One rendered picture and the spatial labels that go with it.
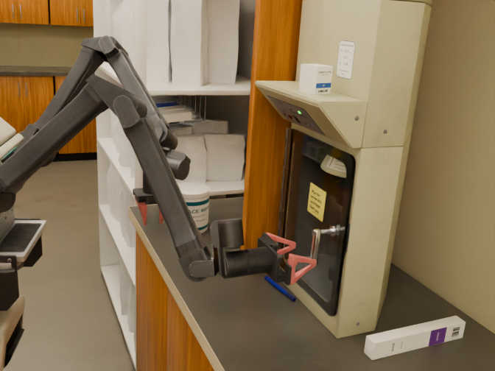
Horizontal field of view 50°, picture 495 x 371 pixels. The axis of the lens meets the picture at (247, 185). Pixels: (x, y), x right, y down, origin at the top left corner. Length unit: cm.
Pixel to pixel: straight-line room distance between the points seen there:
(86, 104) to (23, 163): 19
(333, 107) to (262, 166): 44
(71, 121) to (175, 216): 31
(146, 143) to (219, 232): 25
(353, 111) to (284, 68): 37
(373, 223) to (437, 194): 42
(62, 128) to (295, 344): 72
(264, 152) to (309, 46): 32
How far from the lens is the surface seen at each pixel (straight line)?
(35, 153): 126
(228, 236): 113
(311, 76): 118
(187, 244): 114
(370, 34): 114
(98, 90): 120
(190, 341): 153
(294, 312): 142
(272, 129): 146
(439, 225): 163
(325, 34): 129
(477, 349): 143
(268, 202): 152
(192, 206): 178
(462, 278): 160
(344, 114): 111
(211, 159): 244
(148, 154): 117
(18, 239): 160
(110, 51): 166
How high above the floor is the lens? 167
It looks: 18 degrees down
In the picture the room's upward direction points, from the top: 4 degrees clockwise
